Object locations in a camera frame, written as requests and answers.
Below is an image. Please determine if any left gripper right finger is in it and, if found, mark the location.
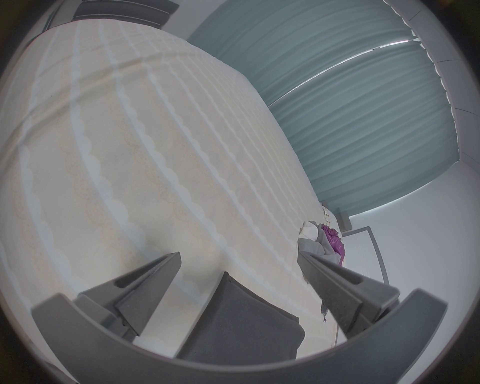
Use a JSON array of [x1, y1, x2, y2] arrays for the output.
[[298, 252, 400, 342]]

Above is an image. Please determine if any black chest of drawers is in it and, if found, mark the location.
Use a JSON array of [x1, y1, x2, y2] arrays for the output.
[[73, 0, 180, 30]]

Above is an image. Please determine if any bed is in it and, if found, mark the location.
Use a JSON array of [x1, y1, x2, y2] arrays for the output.
[[0, 17, 389, 361]]

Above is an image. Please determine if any grey bedside table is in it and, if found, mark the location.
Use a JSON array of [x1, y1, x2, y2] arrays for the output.
[[336, 208, 353, 235]]

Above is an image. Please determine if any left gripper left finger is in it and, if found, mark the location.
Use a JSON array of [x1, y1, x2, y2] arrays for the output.
[[75, 252, 182, 343]]

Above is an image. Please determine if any white printed pillow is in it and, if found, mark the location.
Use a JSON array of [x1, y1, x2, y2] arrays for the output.
[[322, 204, 340, 235]]

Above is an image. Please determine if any black top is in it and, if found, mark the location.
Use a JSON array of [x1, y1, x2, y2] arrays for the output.
[[175, 271, 306, 362]]

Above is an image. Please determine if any white garment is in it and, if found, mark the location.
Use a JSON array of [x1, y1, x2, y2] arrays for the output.
[[299, 220, 319, 239]]

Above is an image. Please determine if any blue-green curtain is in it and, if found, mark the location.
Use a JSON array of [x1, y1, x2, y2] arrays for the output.
[[268, 39, 461, 217], [186, 0, 417, 107]]

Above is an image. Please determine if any grey garment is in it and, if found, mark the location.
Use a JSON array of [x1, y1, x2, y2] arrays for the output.
[[298, 232, 340, 265]]

